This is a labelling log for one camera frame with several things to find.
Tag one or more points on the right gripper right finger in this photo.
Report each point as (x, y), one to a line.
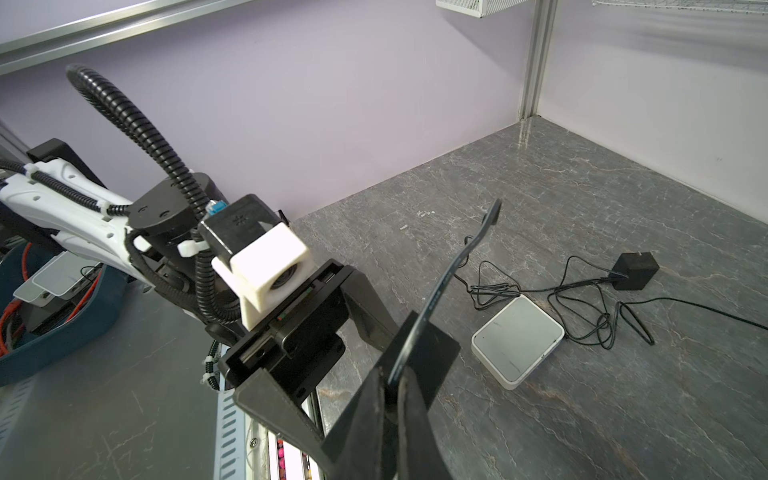
(418, 453)

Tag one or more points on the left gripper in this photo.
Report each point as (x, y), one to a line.
(276, 365)

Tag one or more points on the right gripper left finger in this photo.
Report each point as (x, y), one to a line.
(361, 455)

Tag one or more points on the black network switch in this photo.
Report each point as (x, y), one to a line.
(430, 360)

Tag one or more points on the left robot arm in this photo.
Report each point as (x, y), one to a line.
(157, 240)

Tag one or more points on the white router box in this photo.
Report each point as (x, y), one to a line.
(515, 341)

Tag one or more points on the blue bin with parts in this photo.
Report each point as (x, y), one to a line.
(33, 336)

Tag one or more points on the black power adapter with prongs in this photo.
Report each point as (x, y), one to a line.
(633, 271)

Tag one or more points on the white mesh corner basket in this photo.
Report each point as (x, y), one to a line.
(477, 8)

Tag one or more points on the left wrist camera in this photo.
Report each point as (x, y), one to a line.
(257, 255)

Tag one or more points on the white wire shelf basket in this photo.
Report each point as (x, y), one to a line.
(746, 7)

